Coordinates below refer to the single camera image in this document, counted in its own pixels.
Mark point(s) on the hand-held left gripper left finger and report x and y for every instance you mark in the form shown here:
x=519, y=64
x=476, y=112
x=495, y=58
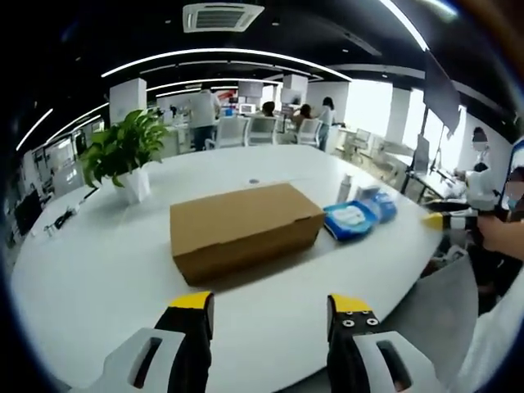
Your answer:
x=188, y=348

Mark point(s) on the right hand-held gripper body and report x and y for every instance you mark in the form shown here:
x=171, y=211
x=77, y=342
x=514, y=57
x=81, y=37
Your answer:
x=483, y=188

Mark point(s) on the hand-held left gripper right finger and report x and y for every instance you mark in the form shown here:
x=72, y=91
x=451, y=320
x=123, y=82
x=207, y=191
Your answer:
x=348, y=356

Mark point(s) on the blue tissue pack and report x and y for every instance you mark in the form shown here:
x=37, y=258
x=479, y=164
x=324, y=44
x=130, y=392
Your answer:
x=385, y=204

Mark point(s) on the blue soft wet wipes pack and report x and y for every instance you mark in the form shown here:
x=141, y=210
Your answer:
x=348, y=217

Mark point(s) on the white bottle clear cap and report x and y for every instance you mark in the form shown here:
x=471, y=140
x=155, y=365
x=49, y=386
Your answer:
x=347, y=190

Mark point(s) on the brown cardboard shoe box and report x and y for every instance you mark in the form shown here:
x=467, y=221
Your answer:
x=245, y=229

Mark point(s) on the person's right hand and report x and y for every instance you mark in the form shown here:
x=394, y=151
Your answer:
x=499, y=237

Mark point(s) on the grey mesh office chair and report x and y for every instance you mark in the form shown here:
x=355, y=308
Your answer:
x=446, y=311

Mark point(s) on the dark grey panel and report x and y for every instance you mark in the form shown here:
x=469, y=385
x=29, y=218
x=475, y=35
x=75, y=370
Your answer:
x=440, y=94

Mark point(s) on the person's white shirt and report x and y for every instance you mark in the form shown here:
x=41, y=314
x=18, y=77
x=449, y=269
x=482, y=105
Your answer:
x=499, y=348

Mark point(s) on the white office chair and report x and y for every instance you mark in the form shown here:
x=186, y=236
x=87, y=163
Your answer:
x=262, y=130
x=309, y=132
x=229, y=132

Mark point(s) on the ceiling light strip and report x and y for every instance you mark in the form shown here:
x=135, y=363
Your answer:
x=225, y=51
x=403, y=22
x=34, y=127

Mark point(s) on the black desktop monitor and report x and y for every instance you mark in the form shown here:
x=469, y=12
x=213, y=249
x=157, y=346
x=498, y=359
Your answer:
x=28, y=213

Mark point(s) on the green plant in white pot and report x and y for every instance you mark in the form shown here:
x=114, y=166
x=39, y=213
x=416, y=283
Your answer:
x=123, y=147

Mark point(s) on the white office desk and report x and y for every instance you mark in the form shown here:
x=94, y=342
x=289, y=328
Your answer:
x=178, y=137

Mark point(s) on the ceiling air conditioner vent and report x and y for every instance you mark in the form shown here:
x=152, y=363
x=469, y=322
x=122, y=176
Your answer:
x=223, y=17

